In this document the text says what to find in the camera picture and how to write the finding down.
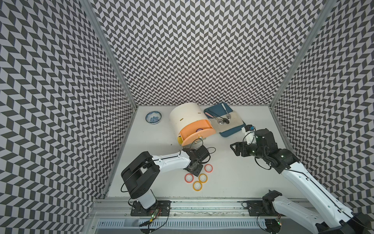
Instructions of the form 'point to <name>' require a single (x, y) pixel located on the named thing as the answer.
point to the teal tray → (218, 109)
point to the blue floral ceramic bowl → (153, 117)
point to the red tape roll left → (189, 178)
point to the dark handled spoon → (225, 120)
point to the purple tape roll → (198, 129)
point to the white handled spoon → (228, 115)
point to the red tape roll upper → (208, 168)
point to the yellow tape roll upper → (202, 178)
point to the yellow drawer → (179, 140)
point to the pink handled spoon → (220, 121)
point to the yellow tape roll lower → (197, 185)
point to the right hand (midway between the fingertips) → (237, 148)
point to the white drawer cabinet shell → (182, 114)
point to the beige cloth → (235, 121)
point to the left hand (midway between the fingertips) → (193, 170)
